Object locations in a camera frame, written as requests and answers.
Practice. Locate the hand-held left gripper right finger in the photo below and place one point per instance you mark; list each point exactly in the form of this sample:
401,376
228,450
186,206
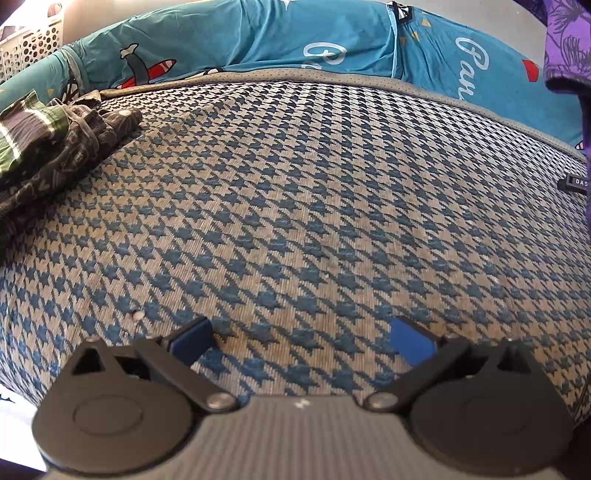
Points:
411,341

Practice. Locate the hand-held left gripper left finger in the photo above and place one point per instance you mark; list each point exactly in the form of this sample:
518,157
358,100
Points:
194,339

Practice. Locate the purple floral dress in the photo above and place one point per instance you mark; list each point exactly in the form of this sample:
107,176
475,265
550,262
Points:
568,41

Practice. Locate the dark grey patterned garment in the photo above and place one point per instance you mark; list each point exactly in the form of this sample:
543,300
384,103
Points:
78,143

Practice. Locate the green striped folded shirt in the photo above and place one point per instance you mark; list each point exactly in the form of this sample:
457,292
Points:
23,124

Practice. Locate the blue printed bedsheet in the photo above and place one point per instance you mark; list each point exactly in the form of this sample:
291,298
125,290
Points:
323,37

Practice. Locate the white laundry basket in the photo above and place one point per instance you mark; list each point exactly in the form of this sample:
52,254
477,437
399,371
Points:
32,44

